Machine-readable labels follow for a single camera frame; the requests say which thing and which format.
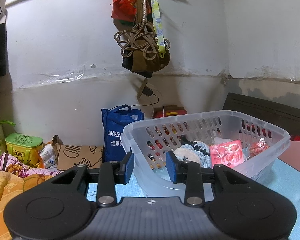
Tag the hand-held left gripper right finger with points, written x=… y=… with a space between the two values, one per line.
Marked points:
x=171 y=167

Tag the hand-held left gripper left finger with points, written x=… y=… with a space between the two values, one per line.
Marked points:
x=129 y=167

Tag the pink white tissue pack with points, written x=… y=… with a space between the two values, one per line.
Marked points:
x=226 y=153

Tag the translucent plastic basket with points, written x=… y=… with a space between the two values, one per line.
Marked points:
x=260 y=165

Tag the red candy packet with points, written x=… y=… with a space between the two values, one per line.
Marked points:
x=258 y=148

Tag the blue tote bag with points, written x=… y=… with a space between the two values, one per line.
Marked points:
x=115 y=135

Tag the brown paper bag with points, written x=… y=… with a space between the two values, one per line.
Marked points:
x=80 y=155

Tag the red gift box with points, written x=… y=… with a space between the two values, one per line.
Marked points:
x=168 y=112

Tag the white drink packets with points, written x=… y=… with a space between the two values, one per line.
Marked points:
x=47 y=155

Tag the green yellow box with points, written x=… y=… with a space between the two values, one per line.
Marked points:
x=23 y=147

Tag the dark wooden headboard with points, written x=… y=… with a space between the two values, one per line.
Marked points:
x=270 y=110

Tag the floral blanket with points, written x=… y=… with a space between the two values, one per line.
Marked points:
x=12 y=166

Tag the orange patterned blanket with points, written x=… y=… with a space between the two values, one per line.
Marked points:
x=7 y=195

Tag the pink pillow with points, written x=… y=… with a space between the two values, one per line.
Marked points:
x=296 y=155

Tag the red hanging bag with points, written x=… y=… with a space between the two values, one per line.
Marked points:
x=123 y=3

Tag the wall charger plug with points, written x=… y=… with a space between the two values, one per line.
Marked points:
x=146 y=90

